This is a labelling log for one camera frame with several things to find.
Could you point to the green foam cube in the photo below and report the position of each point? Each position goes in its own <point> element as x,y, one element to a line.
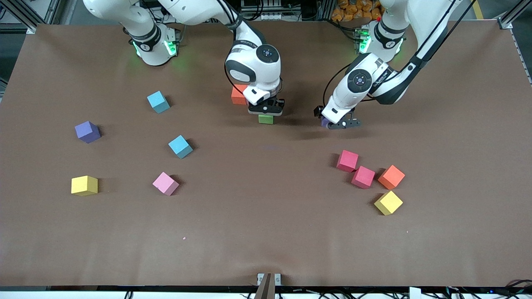
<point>266,119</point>

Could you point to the purple foam cube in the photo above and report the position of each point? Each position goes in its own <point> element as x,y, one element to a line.
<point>325,123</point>
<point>87,132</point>

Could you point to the orange foam cube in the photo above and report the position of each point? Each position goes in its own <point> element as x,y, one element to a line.
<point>391,177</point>
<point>237,96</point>

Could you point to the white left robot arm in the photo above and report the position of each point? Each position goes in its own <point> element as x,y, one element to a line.
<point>359,80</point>

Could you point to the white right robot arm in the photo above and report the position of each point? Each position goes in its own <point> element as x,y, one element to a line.
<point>268,53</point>

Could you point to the crimson foam cube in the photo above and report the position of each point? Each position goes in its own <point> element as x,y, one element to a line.
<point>363,177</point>
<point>347,160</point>

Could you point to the grey electronics rack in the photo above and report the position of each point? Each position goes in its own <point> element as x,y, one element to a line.
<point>268,12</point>

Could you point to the cyan foam cube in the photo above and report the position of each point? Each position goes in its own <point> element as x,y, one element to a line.
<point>158,101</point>
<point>180,146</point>

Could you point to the yellow foam cube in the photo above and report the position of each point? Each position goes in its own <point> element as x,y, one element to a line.
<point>388,202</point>
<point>84,185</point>

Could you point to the bag of orange items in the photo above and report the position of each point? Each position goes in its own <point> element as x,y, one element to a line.
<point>353,10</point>

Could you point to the brown table cover sheet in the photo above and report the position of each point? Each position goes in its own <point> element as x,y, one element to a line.
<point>266,216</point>

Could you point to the pink foam cube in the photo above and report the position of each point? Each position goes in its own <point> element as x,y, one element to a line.
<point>165,183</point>

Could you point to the metal bracket with wooden strip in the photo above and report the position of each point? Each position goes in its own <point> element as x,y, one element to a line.
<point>269,286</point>

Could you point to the aluminium frame post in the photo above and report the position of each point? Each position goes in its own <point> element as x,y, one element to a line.
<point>509,18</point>
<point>25,16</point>

